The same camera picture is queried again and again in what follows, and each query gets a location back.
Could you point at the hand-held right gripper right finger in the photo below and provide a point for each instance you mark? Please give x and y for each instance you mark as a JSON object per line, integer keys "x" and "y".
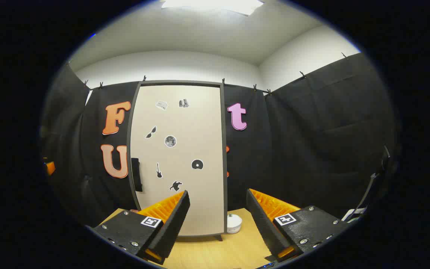
{"x": 263, "y": 224}

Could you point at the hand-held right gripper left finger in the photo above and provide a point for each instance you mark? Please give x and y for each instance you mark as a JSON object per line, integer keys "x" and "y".
{"x": 174, "y": 224}

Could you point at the grey cabinet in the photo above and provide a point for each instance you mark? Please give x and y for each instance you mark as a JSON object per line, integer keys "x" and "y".
{"x": 223, "y": 149}

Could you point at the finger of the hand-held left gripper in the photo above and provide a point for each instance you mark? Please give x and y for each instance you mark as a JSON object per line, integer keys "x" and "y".
{"x": 50, "y": 167}

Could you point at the ceiling light panel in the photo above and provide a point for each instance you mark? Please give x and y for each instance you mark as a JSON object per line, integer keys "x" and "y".
{"x": 215, "y": 5}

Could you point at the black backdrop cloth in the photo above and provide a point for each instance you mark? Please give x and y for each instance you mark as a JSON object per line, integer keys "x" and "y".
{"x": 312, "y": 130}

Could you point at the white round device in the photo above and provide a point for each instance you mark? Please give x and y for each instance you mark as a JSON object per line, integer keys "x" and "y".
{"x": 233, "y": 224}

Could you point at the row of black cloth clips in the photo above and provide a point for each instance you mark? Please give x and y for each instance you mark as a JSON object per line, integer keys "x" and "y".
{"x": 223, "y": 81}

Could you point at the beige cabinet door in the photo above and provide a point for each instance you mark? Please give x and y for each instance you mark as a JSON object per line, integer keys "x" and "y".
{"x": 192, "y": 123}

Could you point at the black metal stand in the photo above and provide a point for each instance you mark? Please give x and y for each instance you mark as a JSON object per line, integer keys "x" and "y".
{"x": 374, "y": 179}

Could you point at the black and white bracket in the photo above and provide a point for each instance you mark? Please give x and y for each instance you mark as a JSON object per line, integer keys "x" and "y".
{"x": 354, "y": 215}

